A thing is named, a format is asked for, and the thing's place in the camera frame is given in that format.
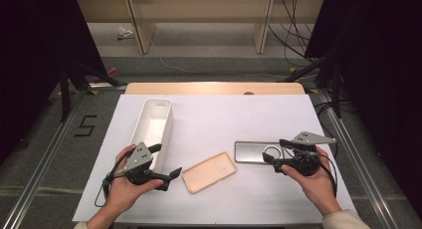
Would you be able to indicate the crumpled white paper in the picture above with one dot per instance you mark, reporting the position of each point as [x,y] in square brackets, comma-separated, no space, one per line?
[124,32]

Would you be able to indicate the grey metal plate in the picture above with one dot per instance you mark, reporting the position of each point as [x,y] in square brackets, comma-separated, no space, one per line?
[249,152]

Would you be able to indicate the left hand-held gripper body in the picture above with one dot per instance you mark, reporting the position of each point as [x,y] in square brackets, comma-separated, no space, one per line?
[139,157]

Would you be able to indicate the pink object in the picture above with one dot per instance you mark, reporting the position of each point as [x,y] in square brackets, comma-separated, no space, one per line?
[112,71]

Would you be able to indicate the black metal stand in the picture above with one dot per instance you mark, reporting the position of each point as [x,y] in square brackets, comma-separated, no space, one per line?
[65,96]
[336,89]

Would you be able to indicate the light wooden shelf unit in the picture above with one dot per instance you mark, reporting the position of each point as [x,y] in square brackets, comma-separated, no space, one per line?
[199,10]

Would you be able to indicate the white plastic storage bin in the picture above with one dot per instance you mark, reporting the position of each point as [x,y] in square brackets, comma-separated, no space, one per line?
[152,129]

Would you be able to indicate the aluminium floor rail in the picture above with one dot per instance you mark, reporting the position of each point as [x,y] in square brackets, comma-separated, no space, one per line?
[40,176]
[361,176]

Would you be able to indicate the beige phone case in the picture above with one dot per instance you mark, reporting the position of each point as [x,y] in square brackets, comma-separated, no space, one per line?
[209,172]

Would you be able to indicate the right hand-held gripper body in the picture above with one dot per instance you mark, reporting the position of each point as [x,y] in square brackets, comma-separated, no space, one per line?
[303,162]

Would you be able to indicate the person's right hand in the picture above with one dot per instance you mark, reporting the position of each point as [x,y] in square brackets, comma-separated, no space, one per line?
[318,189]

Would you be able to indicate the white table sheet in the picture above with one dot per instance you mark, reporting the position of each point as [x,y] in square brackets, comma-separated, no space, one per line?
[215,122]

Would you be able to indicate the yellow tape piece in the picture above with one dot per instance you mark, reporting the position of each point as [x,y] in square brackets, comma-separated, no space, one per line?
[292,69]
[94,92]
[312,90]

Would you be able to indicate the person's left hand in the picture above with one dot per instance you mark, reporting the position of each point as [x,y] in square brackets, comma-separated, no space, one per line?
[122,192]

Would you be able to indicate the black curtain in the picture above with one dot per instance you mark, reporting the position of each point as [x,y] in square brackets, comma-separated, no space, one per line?
[30,56]
[381,73]

